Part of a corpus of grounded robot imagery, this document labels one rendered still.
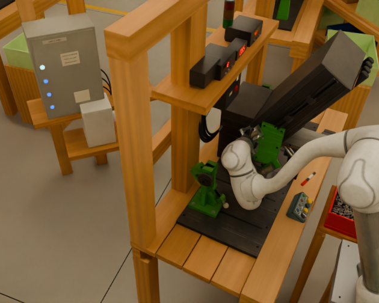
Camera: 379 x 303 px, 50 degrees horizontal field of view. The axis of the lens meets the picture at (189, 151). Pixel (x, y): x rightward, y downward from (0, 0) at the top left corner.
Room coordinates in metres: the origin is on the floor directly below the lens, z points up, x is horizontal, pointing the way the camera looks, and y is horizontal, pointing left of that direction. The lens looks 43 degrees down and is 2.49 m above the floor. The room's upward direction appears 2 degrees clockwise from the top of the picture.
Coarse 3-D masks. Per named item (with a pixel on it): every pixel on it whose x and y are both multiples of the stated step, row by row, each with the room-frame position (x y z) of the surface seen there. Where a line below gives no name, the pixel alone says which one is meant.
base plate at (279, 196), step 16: (224, 176) 1.54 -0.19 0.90; (224, 192) 1.42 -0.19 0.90; (224, 208) 1.31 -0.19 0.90; (240, 208) 1.32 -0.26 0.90; (256, 208) 1.32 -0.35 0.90; (272, 208) 1.33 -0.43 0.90; (192, 224) 1.21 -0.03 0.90; (208, 224) 1.21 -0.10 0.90; (224, 224) 1.21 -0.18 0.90; (240, 224) 1.22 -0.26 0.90; (256, 224) 1.22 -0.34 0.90; (272, 224) 1.22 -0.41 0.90; (224, 240) 1.12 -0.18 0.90; (240, 240) 1.12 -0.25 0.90; (256, 240) 1.13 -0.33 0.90; (256, 256) 1.04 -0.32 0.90
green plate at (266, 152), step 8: (264, 128) 1.53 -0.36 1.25; (272, 128) 1.52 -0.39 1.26; (280, 128) 1.51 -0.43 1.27; (264, 136) 1.52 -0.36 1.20; (272, 136) 1.51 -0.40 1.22; (280, 136) 1.49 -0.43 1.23; (264, 144) 1.51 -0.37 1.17; (272, 144) 1.49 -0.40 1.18; (280, 144) 1.48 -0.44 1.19; (264, 152) 1.49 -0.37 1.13; (272, 152) 1.48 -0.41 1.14; (256, 160) 1.49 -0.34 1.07; (264, 160) 1.48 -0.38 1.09; (272, 160) 1.46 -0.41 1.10
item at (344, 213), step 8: (336, 192) 1.43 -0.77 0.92; (336, 200) 1.42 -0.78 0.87; (336, 208) 1.36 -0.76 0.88; (344, 208) 1.36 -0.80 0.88; (352, 208) 1.37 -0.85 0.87; (328, 216) 1.30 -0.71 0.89; (336, 216) 1.28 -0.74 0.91; (344, 216) 1.31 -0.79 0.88; (352, 216) 1.30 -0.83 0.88; (328, 224) 1.29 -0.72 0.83; (336, 224) 1.27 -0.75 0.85; (344, 224) 1.26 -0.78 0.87; (352, 224) 1.25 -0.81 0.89; (344, 232) 1.25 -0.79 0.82; (352, 232) 1.24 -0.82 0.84
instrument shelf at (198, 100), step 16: (256, 16) 2.13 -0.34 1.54; (224, 32) 1.93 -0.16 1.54; (272, 32) 1.99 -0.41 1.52; (256, 48) 1.78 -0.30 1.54; (240, 64) 1.62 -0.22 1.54; (224, 80) 1.49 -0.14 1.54; (160, 96) 1.37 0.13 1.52; (176, 96) 1.35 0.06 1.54; (192, 96) 1.36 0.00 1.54; (208, 96) 1.36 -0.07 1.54
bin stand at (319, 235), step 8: (328, 200) 1.48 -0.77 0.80; (328, 208) 1.42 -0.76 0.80; (320, 224) 1.31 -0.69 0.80; (320, 232) 1.28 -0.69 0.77; (328, 232) 1.27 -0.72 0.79; (336, 232) 1.27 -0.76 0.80; (312, 240) 1.55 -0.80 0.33; (320, 240) 1.28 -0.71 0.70; (352, 240) 1.22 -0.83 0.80; (312, 248) 1.29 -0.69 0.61; (312, 256) 1.29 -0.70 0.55; (304, 264) 1.30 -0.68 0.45; (312, 264) 1.28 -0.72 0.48; (304, 272) 1.29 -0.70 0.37; (304, 280) 1.28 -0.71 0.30; (296, 288) 1.29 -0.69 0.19; (296, 296) 1.28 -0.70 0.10
